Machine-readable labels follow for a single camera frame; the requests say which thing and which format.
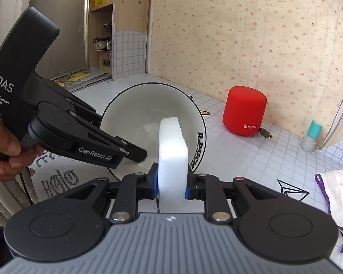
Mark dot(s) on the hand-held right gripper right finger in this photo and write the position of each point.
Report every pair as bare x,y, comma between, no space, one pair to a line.
188,189

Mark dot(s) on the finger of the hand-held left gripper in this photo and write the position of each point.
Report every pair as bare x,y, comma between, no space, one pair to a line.
83,111
111,142

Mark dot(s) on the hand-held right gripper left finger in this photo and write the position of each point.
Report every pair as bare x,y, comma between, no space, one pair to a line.
153,182

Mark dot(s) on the white sponge block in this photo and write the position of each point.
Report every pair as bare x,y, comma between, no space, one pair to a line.
173,159

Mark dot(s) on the yellow ceramic bowl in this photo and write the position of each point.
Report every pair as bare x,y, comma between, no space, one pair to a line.
137,111

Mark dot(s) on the person's left hand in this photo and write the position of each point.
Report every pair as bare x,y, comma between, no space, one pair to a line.
5,145

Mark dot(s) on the metal folding stand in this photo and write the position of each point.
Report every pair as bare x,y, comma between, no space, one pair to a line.
74,85

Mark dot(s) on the yellow booklet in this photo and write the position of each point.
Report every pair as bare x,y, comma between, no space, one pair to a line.
80,77

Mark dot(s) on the cardboard box metal latch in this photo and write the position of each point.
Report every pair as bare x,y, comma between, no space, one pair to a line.
105,61

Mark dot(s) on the metal clasp hardware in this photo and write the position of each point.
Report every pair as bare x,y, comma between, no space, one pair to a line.
101,41

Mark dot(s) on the red round speaker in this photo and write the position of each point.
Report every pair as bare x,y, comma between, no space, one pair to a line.
243,108

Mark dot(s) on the wooden shelf unit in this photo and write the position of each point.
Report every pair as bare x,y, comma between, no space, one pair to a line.
131,5

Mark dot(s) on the teal capped grey stamp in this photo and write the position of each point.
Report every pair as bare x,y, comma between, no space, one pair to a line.
310,142

